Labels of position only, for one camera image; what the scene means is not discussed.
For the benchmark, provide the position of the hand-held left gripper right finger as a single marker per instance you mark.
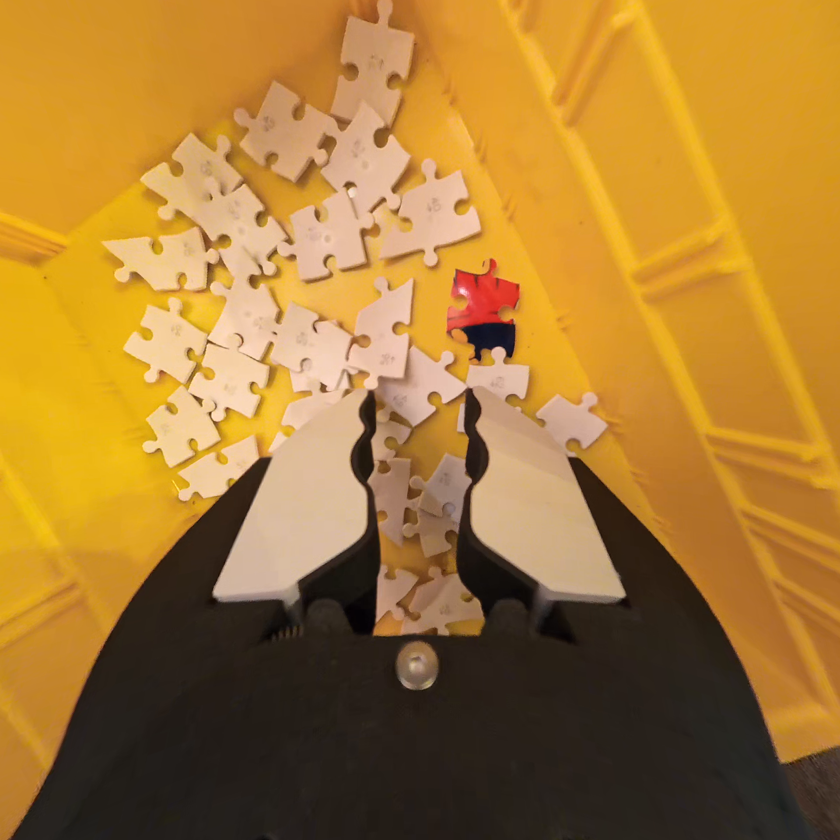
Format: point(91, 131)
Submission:
point(544, 525)

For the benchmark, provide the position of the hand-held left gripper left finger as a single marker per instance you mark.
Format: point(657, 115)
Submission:
point(295, 525)

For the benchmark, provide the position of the pile of white puzzle pieces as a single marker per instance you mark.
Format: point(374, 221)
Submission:
point(328, 236)

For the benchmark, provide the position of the yellow plastic bin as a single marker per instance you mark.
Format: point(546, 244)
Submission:
point(722, 197)

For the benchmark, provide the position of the red single puzzle piece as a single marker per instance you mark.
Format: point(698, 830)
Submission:
point(482, 302)

